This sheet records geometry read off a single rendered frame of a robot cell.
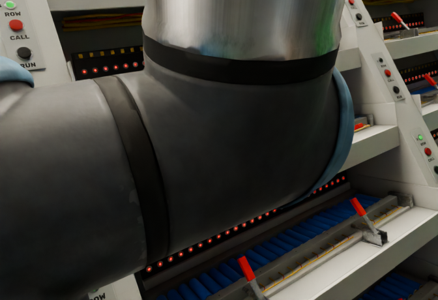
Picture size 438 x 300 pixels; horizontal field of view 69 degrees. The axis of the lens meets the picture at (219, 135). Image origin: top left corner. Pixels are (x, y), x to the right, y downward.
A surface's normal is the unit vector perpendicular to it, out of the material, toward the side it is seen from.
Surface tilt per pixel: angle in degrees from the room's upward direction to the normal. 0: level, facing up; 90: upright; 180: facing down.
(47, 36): 90
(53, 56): 90
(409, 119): 90
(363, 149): 111
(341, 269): 21
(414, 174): 90
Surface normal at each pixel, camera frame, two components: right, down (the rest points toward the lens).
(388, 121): -0.84, 0.25
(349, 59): 0.50, 0.04
